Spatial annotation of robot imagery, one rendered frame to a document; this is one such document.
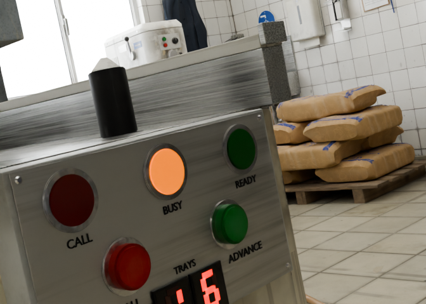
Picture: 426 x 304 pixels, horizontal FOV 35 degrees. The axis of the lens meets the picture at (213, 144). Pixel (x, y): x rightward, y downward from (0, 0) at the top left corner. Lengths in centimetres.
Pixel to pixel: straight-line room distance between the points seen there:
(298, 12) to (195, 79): 489
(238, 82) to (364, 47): 470
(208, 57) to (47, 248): 26
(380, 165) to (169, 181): 395
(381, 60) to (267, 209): 468
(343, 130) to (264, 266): 378
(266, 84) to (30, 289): 26
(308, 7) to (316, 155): 150
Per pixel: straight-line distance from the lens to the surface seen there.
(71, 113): 78
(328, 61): 549
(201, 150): 49
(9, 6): 127
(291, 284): 62
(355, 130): 426
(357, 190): 427
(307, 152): 440
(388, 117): 458
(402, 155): 465
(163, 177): 46
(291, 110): 470
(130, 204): 45
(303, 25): 547
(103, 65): 56
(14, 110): 88
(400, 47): 511
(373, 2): 520
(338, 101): 450
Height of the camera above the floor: 86
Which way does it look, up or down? 4 degrees down
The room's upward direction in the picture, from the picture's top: 11 degrees counter-clockwise
